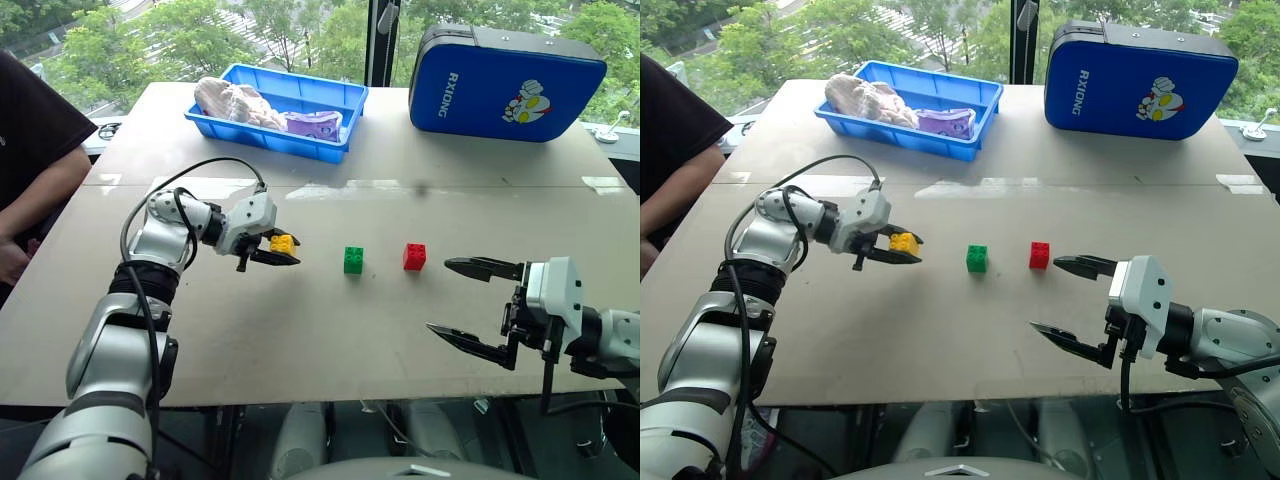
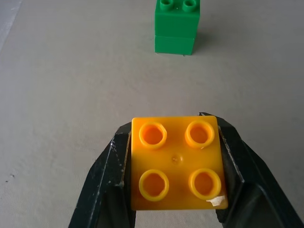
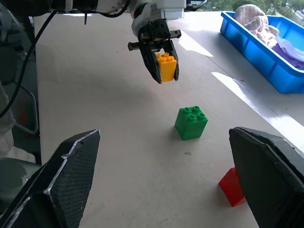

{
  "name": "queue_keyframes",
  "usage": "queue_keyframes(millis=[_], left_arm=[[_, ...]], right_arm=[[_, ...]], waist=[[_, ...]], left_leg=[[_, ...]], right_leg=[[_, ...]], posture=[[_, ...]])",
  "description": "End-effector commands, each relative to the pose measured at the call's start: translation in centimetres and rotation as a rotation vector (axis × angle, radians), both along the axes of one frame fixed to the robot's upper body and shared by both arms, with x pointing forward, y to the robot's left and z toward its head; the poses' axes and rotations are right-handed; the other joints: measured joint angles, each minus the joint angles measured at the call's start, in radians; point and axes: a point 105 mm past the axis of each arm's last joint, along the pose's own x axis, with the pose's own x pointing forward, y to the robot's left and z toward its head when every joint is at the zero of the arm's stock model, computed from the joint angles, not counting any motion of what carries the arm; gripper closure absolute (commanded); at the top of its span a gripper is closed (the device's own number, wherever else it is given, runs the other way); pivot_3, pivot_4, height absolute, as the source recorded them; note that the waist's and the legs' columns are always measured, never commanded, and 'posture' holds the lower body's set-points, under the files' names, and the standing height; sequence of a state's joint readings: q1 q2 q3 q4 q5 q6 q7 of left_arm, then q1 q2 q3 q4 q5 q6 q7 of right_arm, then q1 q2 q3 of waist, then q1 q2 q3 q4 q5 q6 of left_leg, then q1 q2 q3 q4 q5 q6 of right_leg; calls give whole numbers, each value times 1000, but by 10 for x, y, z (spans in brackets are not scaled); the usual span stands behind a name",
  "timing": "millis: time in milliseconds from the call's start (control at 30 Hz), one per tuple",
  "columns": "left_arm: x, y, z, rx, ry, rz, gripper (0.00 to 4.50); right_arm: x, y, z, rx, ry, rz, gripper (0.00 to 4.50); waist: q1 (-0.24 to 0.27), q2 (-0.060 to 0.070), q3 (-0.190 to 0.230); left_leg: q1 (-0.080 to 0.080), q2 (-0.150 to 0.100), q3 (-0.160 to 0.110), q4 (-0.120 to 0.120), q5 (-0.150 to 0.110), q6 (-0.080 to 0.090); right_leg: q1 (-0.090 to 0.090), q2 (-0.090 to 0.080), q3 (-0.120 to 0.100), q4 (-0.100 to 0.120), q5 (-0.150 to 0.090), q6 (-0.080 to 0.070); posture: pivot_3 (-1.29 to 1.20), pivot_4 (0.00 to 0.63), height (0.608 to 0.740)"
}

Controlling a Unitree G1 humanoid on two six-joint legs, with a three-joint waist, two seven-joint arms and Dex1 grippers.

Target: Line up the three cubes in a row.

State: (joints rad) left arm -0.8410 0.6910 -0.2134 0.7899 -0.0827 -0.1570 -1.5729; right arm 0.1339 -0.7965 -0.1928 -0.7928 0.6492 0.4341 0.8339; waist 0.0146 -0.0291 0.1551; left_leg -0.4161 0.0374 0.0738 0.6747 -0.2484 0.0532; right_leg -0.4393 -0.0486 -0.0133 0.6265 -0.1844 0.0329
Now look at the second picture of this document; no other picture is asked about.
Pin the green studded plastic cube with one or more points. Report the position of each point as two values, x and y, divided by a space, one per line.
175 28

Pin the yellow studded plastic cube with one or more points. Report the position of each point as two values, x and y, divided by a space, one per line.
177 164

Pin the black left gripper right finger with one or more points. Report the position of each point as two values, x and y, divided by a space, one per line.
256 197

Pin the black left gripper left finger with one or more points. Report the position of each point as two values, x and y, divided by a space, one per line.
102 190

